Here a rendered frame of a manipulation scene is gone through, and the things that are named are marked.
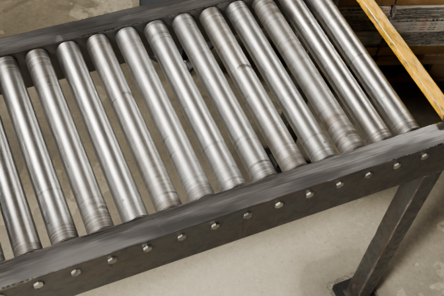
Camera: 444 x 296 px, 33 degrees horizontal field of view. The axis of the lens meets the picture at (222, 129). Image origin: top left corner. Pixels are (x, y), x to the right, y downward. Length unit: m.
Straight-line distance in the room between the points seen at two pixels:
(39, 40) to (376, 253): 0.97
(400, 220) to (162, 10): 0.72
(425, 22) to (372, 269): 0.89
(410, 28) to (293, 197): 1.22
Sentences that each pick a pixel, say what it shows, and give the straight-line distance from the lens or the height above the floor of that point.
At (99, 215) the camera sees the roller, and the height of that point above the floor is 0.80.
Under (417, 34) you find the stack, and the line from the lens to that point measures 2.57.
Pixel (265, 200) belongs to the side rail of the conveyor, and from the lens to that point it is 1.40.
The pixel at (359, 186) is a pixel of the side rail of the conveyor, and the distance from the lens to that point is 1.54.
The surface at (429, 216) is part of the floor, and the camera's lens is 2.45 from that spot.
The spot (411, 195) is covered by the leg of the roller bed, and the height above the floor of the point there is 0.59.
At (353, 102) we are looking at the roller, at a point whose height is 0.79.
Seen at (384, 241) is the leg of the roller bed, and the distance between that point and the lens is 1.92.
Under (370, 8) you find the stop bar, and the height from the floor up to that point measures 0.82.
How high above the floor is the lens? 1.99
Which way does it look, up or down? 53 degrees down
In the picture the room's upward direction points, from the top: 8 degrees clockwise
